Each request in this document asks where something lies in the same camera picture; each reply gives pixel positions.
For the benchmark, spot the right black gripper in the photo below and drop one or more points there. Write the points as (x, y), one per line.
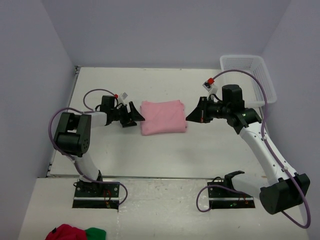
(200, 114)

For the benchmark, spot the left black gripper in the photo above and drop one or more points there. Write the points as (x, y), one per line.
(135, 116)

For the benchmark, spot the pink t shirt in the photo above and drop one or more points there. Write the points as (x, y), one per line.
(163, 117)

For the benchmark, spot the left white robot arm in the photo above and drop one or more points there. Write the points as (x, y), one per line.
(72, 136)

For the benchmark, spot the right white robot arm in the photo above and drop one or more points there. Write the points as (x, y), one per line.
(286, 187)

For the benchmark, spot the white plastic basket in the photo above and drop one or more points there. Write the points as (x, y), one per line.
(251, 91)

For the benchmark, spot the green folded t shirt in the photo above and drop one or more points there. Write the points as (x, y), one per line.
(94, 233)

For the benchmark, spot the red folded t shirt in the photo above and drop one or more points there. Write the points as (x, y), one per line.
(66, 232)

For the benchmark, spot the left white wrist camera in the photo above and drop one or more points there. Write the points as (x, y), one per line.
(121, 98)

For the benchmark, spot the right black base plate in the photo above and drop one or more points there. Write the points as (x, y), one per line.
(220, 198)

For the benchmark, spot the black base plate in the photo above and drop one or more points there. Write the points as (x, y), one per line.
(220, 198)
(91, 195)

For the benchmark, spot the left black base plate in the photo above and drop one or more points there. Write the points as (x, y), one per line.
(91, 195)

